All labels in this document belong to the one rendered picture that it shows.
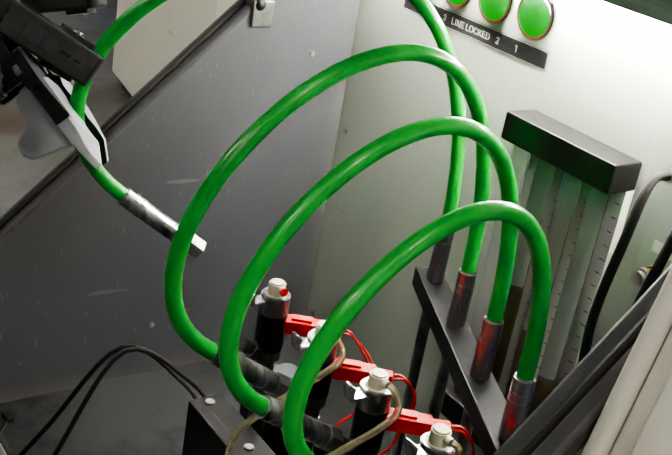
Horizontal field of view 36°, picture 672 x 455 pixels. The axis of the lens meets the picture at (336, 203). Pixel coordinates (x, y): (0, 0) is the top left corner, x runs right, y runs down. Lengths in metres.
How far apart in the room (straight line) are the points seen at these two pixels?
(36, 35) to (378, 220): 0.65
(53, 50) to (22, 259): 0.49
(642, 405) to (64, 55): 0.46
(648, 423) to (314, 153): 0.74
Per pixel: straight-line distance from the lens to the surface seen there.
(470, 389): 0.91
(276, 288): 0.95
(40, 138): 0.94
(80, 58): 0.76
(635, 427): 0.70
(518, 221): 0.72
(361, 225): 1.31
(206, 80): 1.20
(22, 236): 1.18
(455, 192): 1.03
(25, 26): 0.73
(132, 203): 0.98
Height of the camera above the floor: 1.57
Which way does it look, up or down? 23 degrees down
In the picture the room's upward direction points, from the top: 10 degrees clockwise
